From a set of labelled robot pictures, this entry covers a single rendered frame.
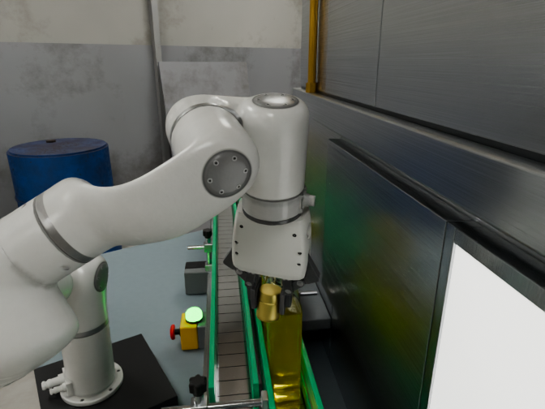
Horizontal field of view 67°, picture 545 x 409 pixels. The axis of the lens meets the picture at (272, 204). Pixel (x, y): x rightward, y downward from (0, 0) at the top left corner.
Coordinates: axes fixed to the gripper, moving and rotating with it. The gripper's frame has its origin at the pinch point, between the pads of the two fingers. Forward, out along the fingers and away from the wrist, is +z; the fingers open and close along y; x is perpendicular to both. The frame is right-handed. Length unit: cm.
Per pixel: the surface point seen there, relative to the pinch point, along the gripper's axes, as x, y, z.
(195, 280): -48, 36, 49
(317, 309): -32.3, -4.6, 35.0
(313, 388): 0.4, -7.8, 18.7
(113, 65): -247, 191, 41
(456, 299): 8.8, -20.9, -13.6
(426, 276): 4.2, -18.7, -12.0
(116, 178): -221, 189, 128
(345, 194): -23.3, -8.0, -4.7
